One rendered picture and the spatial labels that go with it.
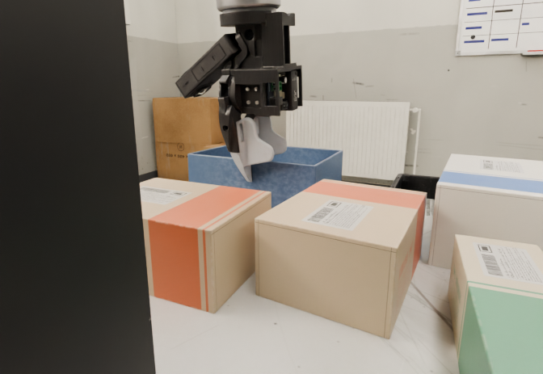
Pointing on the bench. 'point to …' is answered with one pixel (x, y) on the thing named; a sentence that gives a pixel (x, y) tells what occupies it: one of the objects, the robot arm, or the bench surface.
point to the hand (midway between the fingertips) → (246, 170)
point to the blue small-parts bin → (268, 170)
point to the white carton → (486, 203)
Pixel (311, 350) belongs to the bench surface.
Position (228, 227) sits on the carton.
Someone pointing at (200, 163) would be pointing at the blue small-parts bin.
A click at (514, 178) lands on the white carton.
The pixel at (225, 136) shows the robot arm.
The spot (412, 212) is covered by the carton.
